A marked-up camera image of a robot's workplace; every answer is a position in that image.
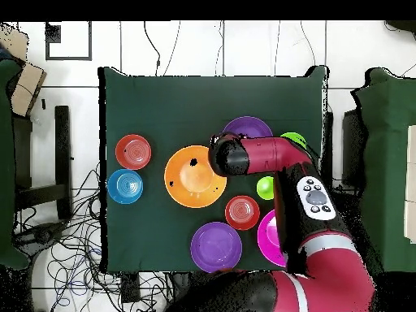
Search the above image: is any large pink bowl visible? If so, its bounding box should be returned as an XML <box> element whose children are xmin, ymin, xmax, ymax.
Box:
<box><xmin>257</xmin><ymin>209</ymin><xmax>288</xmax><ymax>268</ymax></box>

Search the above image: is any small green bowl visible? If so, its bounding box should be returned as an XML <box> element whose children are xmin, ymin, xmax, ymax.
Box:
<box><xmin>279</xmin><ymin>132</ymin><xmax>308</xmax><ymax>150</ymax></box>

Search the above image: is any grey floor stand base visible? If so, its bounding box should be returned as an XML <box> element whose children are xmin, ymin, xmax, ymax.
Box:
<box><xmin>14</xmin><ymin>220</ymin><xmax>67</xmax><ymax>258</ymax></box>

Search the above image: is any cardboard box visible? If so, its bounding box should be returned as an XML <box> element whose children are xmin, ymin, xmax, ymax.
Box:
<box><xmin>10</xmin><ymin>62</ymin><xmax>48</xmax><ymax>118</ymax></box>
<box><xmin>0</xmin><ymin>22</ymin><xmax>30</xmax><ymax>62</ymax></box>

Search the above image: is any black case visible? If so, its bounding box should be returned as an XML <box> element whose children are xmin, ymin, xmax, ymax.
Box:
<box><xmin>340</xmin><ymin>109</ymin><xmax>362</xmax><ymax>189</ymax></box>

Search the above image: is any large orange bowl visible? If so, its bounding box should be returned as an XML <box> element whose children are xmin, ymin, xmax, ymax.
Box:
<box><xmin>163</xmin><ymin>145</ymin><xmax>228</xmax><ymax>209</ymax></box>

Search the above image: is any green cup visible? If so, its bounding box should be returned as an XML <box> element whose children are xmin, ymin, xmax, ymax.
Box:
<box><xmin>255</xmin><ymin>175</ymin><xmax>276</xmax><ymax>201</ymax></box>

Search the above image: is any white box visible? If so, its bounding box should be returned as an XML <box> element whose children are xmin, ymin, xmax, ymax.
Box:
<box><xmin>403</xmin><ymin>124</ymin><xmax>416</xmax><ymax>245</ymax></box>

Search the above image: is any black stand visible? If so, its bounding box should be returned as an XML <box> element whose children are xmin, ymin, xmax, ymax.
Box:
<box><xmin>12</xmin><ymin>105</ymin><xmax>73</xmax><ymax>222</ymax></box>

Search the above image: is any small red bowl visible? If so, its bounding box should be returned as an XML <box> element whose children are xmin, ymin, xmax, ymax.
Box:
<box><xmin>224</xmin><ymin>194</ymin><xmax>261</xmax><ymax>232</ymax></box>
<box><xmin>115</xmin><ymin>133</ymin><xmax>153</xmax><ymax>171</ymax></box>

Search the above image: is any black floor frame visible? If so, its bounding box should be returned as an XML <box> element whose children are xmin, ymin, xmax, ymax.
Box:
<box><xmin>45</xmin><ymin>20</ymin><xmax>93</xmax><ymax>62</ymax></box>

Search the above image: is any black power adapter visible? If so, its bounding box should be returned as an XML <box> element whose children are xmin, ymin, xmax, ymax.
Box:
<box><xmin>120</xmin><ymin>274</ymin><xmax>141</xmax><ymax>304</ymax></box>

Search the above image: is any purple bowl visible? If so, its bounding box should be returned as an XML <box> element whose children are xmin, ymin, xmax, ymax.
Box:
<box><xmin>190</xmin><ymin>221</ymin><xmax>244</xmax><ymax>274</ymax></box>
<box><xmin>222</xmin><ymin>115</ymin><xmax>274</xmax><ymax>139</ymax></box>

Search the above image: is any small blue bowl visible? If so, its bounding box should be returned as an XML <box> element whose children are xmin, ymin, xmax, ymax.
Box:
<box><xmin>106</xmin><ymin>168</ymin><xmax>145</xmax><ymax>206</ymax></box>

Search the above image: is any dark green tablecloth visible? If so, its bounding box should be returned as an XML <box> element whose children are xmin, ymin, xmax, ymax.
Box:
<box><xmin>0</xmin><ymin>59</ymin><xmax>31</xmax><ymax>271</ymax></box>
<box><xmin>97</xmin><ymin>65</ymin><xmax>330</xmax><ymax>273</ymax></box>
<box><xmin>350</xmin><ymin>67</ymin><xmax>416</xmax><ymax>274</ymax></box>

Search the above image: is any black floor cable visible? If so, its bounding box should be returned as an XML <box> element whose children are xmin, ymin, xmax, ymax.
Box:
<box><xmin>143</xmin><ymin>20</ymin><xmax>162</xmax><ymax>77</ymax></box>

